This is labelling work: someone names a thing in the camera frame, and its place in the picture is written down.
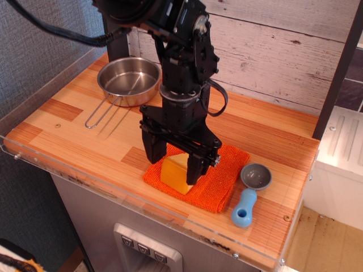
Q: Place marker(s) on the blue grey measuring scoop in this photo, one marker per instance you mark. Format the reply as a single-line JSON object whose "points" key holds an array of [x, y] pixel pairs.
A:
{"points": [[255, 177]]}

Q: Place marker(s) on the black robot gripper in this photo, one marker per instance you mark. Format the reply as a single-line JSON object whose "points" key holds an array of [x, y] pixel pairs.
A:
{"points": [[183, 125]]}

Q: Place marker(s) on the dark right shelf post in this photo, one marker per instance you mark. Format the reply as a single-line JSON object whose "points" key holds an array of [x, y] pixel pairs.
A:
{"points": [[340, 73]]}

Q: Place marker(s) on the dark left shelf post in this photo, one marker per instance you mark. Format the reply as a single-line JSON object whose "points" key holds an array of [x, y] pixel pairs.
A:
{"points": [[118, 48]]}

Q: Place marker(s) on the yellow cheese wedge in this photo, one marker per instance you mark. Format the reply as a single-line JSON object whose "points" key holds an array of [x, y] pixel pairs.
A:
{"points": [[174, 173]]}

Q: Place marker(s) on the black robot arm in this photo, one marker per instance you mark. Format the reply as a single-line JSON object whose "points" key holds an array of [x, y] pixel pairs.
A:
{"points": [[181, 31]]}

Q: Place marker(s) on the clear acrylic table guard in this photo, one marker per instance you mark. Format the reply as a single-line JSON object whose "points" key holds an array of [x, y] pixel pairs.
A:
{"points": [[100, 177]]}

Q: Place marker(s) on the toy fridge dispenser panel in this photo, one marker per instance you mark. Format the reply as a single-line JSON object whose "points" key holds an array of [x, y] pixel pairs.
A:
{"points": [[139, 252]]}

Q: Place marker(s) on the yellow black object bottom left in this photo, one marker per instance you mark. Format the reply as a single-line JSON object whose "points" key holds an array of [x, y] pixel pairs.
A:
{"points": [[11, 264]]}

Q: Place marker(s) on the orange knitted cloth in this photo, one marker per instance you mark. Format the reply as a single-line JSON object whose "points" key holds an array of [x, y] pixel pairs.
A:
{"points": [[212, 190]]}

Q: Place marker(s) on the white toy cabinet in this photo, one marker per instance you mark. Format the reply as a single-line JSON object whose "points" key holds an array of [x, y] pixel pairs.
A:
{"points": [[334, 188]]}

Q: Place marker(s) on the dark shelf post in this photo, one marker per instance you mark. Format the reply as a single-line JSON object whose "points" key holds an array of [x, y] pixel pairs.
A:
{"points": [[118, 48], [340, 73]]}

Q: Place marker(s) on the steel pan with wire handle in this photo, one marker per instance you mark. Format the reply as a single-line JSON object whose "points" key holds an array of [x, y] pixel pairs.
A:
{"points": [[126, 82]]}

